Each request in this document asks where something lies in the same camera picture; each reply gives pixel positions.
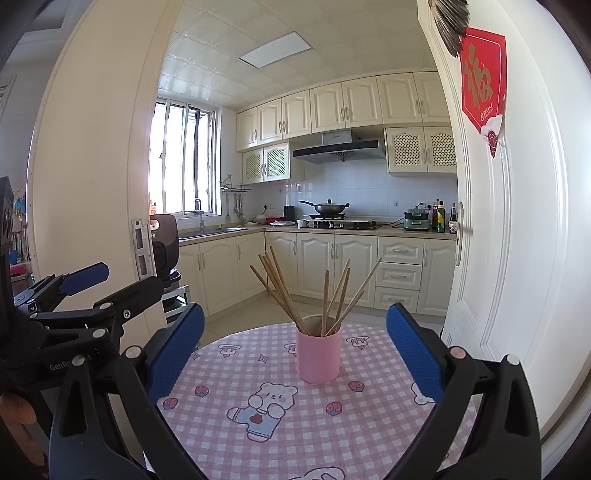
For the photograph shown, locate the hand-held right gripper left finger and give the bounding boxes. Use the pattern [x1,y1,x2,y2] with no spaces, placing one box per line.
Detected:
[48,302,206,480]

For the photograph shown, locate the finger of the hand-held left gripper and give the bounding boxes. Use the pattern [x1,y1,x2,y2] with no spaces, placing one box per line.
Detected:
[11,262,110,319]
[28,275,164,337]

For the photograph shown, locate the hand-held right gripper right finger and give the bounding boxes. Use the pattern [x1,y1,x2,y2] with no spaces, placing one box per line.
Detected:
[385,302,542,480]

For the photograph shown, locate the pink cup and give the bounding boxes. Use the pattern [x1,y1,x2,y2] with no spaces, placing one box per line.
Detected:
[295,315,343,385]

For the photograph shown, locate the bunch of wooden chopsticks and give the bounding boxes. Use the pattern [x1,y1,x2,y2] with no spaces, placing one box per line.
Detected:
[249,246,383,337]

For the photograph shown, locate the person's left hand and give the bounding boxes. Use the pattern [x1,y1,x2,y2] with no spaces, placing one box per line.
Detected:
[0,394,47,462]

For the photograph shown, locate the metal storage rack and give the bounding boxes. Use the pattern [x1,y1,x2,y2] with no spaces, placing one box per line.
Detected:
[161,272,192,328]

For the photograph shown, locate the black rice cooker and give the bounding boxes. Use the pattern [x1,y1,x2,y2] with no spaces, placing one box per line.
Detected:
[150,213,180,278]

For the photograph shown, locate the metal door strike plate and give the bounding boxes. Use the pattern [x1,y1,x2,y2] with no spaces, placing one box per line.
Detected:
[131,218,157,280]

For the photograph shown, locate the pink checkered tablecloth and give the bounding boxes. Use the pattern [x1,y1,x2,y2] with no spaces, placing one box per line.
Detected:
[143,323,478,480]

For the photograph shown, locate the cluttered shelf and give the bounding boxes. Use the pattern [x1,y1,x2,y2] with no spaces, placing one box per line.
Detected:
[10,185,34,283]

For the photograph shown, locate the steel kitchen sink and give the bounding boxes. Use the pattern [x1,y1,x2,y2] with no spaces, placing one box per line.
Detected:
[178,226,249,240]

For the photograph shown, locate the cream lower kitchen cabinets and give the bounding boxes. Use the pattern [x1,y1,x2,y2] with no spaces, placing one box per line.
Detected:
[178,230,458,319]

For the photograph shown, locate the cream kitchen cabinets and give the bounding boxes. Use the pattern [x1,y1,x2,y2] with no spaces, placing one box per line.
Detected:
[235,71,452,152]
[178,230,458,319]

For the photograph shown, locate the green countertop appliance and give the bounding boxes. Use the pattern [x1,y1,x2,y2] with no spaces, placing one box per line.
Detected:
[403,208,432,232]

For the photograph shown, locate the kitchen window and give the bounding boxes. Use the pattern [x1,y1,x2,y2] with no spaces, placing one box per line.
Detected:
[148,98,218,217]

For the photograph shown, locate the gas stove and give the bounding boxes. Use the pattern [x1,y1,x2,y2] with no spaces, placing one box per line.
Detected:
[305,218,383,230]

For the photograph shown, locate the white door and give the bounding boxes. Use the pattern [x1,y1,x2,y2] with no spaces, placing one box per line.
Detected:
[418,0,591,467]

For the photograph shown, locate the wok with lid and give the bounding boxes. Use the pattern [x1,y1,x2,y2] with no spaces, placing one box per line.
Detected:
[299,198,351,217]

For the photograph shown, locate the small lattice door cabinet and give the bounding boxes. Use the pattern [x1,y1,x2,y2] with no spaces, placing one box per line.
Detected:
[241,141,305,184]

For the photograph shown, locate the wide lattice door cabinet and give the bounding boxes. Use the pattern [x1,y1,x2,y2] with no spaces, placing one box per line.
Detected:
[384,126,459,176]

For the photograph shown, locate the range hood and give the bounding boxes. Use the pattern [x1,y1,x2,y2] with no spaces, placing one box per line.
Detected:
[292,130,387,164]

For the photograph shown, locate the cream upper kitchen cabinets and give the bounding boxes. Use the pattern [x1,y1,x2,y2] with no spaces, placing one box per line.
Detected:
[235,71,452,152]

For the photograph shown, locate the ceiling light panel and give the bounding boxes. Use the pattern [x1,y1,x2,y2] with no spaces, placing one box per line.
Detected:
[239,32,315,70]

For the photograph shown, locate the red paper door decoration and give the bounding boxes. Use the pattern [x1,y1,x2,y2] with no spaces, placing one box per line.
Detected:
[459,27,508,158]

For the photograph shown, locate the woven hand fan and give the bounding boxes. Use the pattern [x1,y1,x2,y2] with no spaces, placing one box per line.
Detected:
[427,0,472,54]

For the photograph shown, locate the metal door handle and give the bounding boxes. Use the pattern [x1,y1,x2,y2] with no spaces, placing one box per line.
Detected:
[449,217,474,267]

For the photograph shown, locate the metal wall rack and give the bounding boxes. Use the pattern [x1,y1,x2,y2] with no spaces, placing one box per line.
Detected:
[219,174,252,193]

